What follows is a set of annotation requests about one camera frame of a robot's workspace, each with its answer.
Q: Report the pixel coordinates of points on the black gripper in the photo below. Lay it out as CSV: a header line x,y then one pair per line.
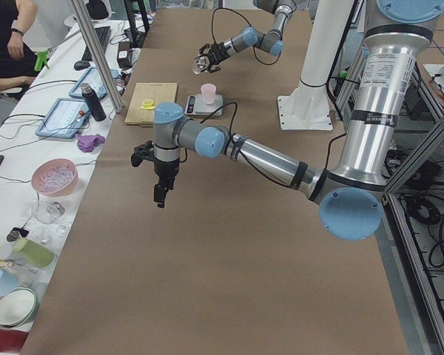
x,y
217,51
163,171

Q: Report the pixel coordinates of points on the glass sauce bottle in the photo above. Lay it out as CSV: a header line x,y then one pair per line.
x,y
200,64

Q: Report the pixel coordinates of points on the pink plastic cup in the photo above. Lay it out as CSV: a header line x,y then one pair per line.
x,y
208,92

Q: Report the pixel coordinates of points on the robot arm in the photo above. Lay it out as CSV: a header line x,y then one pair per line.
x,y
270,42
348,195

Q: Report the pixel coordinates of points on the silver kitchen scale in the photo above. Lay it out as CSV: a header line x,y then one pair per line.
x,y
195,105

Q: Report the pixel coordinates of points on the green tumbler cup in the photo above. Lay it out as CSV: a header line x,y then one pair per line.
x,y
35,254

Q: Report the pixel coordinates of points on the light blue cup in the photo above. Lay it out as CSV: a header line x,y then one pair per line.
x,y
8,282

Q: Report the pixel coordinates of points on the bamboo cutting board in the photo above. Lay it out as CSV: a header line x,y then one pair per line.
x,y
145,98

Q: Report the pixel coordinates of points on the purple glove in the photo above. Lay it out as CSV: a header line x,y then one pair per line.
x,y
87,143

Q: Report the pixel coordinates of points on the pink bowl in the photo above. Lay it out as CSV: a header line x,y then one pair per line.
x,y
55,178

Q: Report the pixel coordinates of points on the black water bottle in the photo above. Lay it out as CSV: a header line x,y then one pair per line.
x,y
90,97

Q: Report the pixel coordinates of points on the lower teach pendant tablet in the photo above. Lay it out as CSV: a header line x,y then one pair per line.
x,y
65,118

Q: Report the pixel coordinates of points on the teach pendant tablet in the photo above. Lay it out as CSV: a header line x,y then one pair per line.
x,y
92,77
65,118

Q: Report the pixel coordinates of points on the wine glass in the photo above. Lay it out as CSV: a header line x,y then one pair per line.
x,y
46,213

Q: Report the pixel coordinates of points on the upper teach pendant tablet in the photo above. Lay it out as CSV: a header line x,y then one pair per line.
x,y
92,77

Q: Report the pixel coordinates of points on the computer mouse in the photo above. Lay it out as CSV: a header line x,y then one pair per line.
x,y
81,65

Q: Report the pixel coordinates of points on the white green bowl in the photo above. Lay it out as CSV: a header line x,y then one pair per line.
x,y
18,307

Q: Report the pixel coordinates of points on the person in black shirt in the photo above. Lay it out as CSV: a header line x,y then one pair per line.
x,y
17,60

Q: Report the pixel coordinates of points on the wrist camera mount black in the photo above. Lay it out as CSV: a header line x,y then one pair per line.
x,y
141,153

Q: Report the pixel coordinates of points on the white pedestal column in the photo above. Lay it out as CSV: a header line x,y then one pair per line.
x,y
307,108

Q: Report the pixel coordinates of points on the aluminium frame post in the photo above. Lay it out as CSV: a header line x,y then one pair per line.
x,y
91,39

